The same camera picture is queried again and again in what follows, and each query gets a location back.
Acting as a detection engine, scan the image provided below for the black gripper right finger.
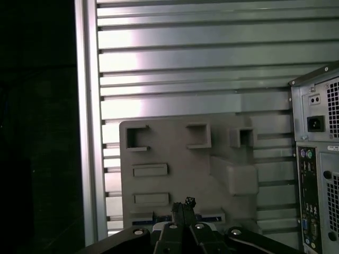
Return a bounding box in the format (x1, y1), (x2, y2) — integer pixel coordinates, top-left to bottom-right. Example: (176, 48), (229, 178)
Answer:
(184, 197), (300, 254)

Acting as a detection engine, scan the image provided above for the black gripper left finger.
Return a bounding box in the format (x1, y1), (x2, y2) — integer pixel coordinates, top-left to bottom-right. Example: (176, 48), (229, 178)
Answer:
(84, 202), (185, 254)

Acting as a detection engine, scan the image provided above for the blue RAM stick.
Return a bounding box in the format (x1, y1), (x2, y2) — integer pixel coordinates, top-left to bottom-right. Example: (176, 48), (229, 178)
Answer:
(131, 215), (222, 225)

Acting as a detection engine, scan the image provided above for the grey plastic parts rack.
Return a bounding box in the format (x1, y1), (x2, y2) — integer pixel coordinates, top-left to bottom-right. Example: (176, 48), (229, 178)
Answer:
(119, 115), (264, 235)

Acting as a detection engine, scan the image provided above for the black PC case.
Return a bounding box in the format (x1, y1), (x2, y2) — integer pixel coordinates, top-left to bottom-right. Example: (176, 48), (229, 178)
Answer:
(288, 60), (339, 254)

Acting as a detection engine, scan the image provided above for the grey power supply unit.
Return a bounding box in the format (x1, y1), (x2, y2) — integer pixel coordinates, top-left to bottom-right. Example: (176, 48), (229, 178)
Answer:
(291, 79), (339, 142)

